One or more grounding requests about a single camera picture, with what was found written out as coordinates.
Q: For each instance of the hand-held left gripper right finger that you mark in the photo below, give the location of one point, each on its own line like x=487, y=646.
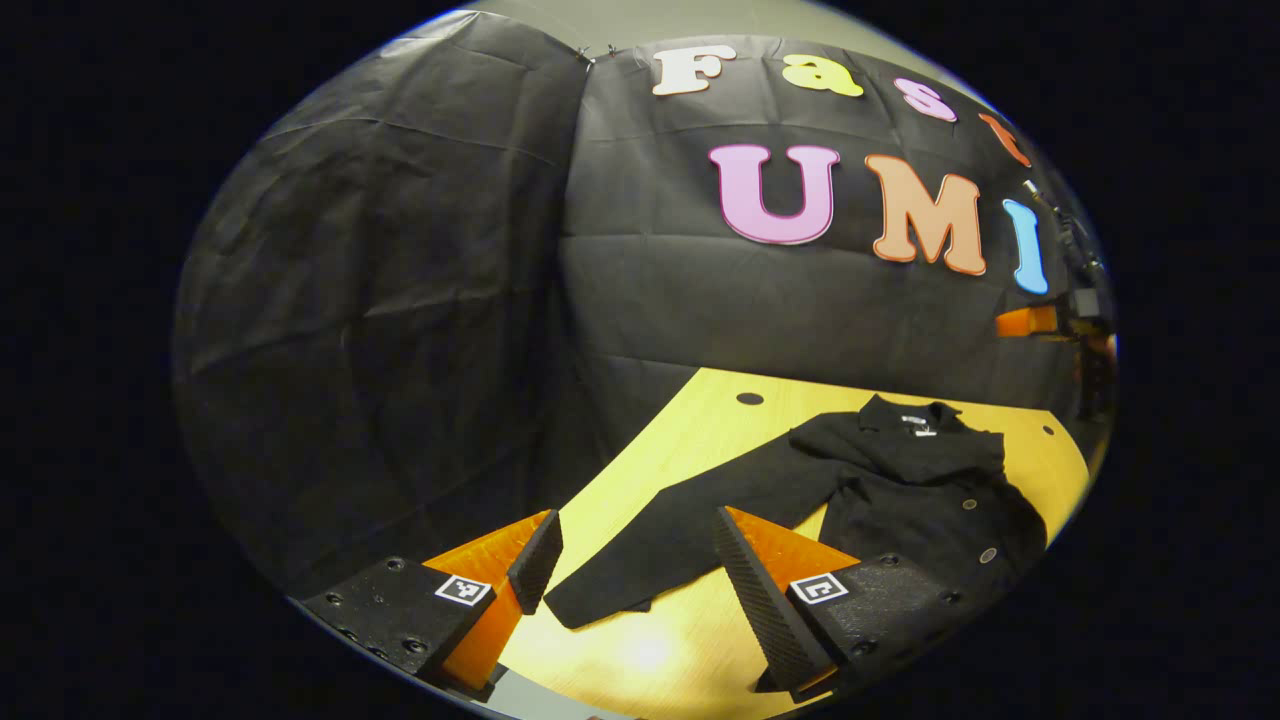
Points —
x=765, y=610

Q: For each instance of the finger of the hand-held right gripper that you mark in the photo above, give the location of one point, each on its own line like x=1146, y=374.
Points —
x=1025, y=321

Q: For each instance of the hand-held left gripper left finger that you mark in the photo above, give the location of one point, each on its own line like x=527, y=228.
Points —
x=538, y=560

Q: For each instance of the black button shirt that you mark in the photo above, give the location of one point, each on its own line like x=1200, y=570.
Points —
x=900, y=500

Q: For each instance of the black backdrop cloth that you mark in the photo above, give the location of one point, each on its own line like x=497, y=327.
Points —
x=400, y=320

